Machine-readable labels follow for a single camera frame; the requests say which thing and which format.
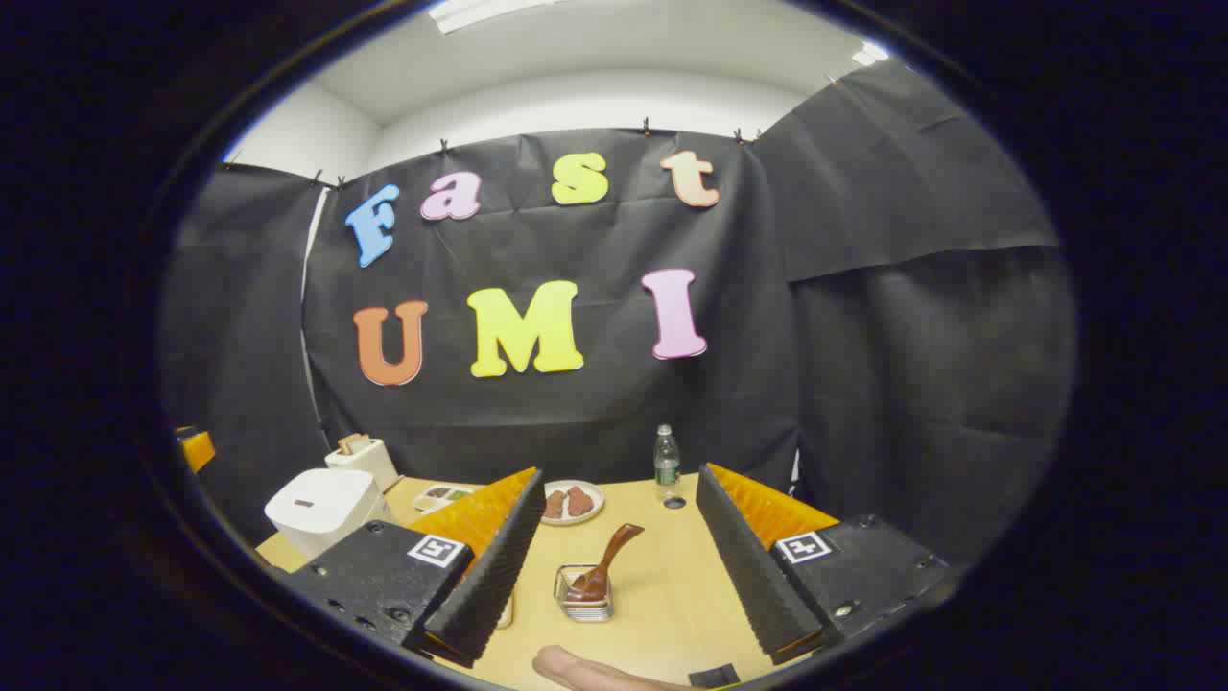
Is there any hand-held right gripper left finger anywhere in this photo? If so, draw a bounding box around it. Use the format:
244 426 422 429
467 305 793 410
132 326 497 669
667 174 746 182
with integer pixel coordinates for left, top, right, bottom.
288 467 546 670

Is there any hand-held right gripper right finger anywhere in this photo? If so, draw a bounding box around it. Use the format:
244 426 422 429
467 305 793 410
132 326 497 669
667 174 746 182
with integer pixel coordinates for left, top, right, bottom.
696 464 951 665

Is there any metal wire chopstick holder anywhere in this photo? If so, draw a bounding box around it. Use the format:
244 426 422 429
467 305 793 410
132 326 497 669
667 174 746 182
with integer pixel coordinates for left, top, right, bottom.
554 563 615 624

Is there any brown wooden spoon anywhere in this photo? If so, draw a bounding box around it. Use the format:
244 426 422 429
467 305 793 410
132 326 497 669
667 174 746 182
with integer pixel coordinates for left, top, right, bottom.
566 523 646 604

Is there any white rice cooker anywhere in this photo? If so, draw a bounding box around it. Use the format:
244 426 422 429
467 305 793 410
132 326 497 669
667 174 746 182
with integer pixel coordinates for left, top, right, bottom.
264 468 394 562

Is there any white sectioned condiment tray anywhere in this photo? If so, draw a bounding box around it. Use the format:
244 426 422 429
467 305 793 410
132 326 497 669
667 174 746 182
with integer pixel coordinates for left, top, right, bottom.
413 483 484 515

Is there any clear green-label water bottle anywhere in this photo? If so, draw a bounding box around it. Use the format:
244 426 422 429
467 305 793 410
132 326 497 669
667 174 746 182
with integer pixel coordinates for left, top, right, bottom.
653 423 682 502

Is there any white round plate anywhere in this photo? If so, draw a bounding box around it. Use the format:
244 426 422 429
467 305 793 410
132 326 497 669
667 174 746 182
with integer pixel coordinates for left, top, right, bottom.
539 480 606 527

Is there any white toaster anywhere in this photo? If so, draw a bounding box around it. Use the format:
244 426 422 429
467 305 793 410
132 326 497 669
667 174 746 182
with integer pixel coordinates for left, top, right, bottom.
324 433 401 492

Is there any black backdrop cloth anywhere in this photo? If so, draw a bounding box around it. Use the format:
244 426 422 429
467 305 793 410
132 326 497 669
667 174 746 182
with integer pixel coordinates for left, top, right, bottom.
158 58 1077 567

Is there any long ceiling light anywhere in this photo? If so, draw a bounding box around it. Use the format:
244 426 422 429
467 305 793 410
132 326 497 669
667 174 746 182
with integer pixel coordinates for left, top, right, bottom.
427 0 562 35

